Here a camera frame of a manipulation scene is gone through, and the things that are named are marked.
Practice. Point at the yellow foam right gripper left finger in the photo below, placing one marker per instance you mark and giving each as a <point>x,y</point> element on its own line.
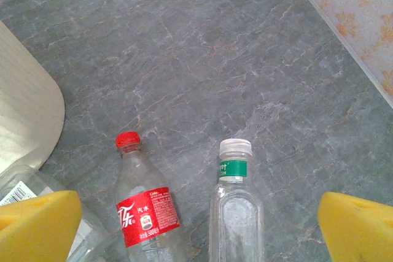
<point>37,228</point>

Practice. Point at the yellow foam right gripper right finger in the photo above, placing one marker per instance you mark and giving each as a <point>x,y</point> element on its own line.
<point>359,231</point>

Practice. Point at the clear bottle white green label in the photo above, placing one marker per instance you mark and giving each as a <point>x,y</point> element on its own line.
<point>40,179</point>

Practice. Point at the red cap cola bottle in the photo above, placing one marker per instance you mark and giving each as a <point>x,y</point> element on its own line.
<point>147,216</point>

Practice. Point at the clear bottle green neck band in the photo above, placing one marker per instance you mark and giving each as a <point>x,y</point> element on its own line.
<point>236,213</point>

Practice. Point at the white plastic bin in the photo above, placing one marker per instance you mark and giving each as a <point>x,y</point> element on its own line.
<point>24,105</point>

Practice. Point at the aluminium table edge strip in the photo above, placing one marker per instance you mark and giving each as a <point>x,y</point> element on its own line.
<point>337,35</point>

